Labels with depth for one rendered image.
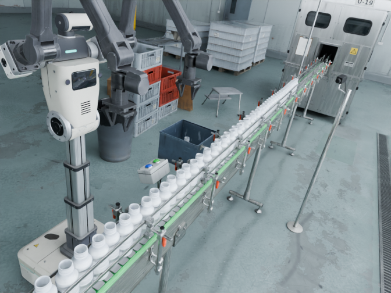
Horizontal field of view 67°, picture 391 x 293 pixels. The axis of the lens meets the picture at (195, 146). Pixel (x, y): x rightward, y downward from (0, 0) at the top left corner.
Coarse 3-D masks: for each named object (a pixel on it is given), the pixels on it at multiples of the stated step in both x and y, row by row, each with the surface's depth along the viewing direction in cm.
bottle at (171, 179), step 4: (168, 176) 123; (172, 176) 124; (168, 180) 121; (172, 180) 121; (172, 184) 122; (176, 184) 125; (172, 188) 122; (176, 188) 123; (172, 192) 123; (172, 200) 125; (172, 204) 126
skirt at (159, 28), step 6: (84, 12) 1453; (114, 18) 1378; (138, 24) 1325; (144, 24) 1310; (150, 24) 1296; (156, 24) 1283; (156, 30) 1291; (162, 30) 1276; (270, 54) 1092; (276, 54) 1081; (282, 54) 1071; (366, 72) 964; (366, 78) 970; (372, 78) 962; (378, 78) 954; (384, 78) 946; (390, 78) 938; (390, 84) 943
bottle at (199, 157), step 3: (198, 153) 143; (201, 153) 143; (195, 156) 141; (198, 156) 140; (201, 156) 143; (198, 159) 141; (201, 159) 141; (198, 162) 141; (201, 162) 142; (198, 165) 141; (201, 165) 142; (198, 168) 141; (201, 168) 142; (201, 174) 145; (198, 177) 144; (201, 177) 146; (198, 180) 145
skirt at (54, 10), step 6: (0, 6) 1123; (6, 6) 1143; (12, 6) 1162; (18, 6) 1181; (0, 12) 1129; (6, 12) 1149; (12, 12) 1167; (18, 12) 1186; (24, 12) 1208; (30, 12) 1228; (54, 12) 1319; (60, 12) 1344; (66, 12) 1372; (78, 12) 1425
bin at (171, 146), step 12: (180, 120) 228; (168, 132) 218; (180, 132) 235; (192, 132) 231; (204, 132) 225; (168, 144) 207; (180, 144) 202; (192, 144) 197; (204, 144) 205; (168, 156) 212; (180, 156) 206; (192, 156) 201
